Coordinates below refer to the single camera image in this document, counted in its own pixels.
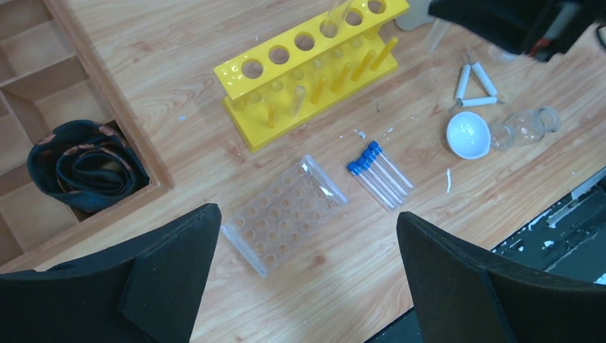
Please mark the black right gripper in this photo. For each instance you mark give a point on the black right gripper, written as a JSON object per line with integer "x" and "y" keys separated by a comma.
{"x": 543, "y": 28}

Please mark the clear glass test tube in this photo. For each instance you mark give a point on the clear glass test tube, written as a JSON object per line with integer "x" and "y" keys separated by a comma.
{"x": 335, "y": 17}

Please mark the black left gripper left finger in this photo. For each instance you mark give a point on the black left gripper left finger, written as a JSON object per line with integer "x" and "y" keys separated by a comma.
{"x": 146, "y": 289}

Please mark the white clay triangle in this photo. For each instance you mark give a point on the white clay triangle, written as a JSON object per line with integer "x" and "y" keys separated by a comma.
{"x": 472, "y": 86}

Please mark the clear plastic well plate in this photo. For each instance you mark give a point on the clear plastic well plate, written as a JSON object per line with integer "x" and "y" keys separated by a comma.
{"x": 277, "y": 221}

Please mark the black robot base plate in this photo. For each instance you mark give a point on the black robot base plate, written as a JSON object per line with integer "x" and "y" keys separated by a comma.
{"x": 568, "y": 240}

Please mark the yellow test tube rack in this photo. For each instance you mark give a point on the yellow test tube rack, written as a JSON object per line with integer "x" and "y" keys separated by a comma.
{"x": 260, "y": 82}

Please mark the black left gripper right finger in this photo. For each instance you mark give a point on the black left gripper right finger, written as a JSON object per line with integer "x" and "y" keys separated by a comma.
{"x": 464, "y": 293}

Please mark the blue capped tube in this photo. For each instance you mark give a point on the blue capped tube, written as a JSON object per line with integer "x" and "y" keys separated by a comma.
{"x": 404, "y": 193}
{"x": 383, "y": 188}
{"x": 389, "y": 166}
{"x": 355, "y": 170}

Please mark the small glass flask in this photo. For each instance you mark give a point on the small glass flask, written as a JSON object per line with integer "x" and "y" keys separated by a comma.
{"x": 524, "y": 128}

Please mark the wooden compartment organizer tray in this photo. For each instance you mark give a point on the wooden compartment organizer tray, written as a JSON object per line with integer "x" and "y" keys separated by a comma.
{"x": 49, "y": 76}

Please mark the dark floral rolled cloth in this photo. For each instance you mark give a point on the dark floral rolled cloth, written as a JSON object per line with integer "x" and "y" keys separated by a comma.
{"x": 86, "y": 165}

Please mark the white porcelain evaporating dish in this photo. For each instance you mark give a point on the white porcelain evaporating dish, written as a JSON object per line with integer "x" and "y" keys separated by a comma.
{"x": 468, "y": 135}

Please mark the small clear glass beaker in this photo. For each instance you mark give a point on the small clear glass beaker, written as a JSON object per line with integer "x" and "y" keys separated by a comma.
{"x": 501, "y": 56}

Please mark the translucent grey plastic bin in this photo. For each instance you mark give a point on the translucent grey plastic bin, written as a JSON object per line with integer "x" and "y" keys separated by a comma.
{"x": 416, "y": 15}

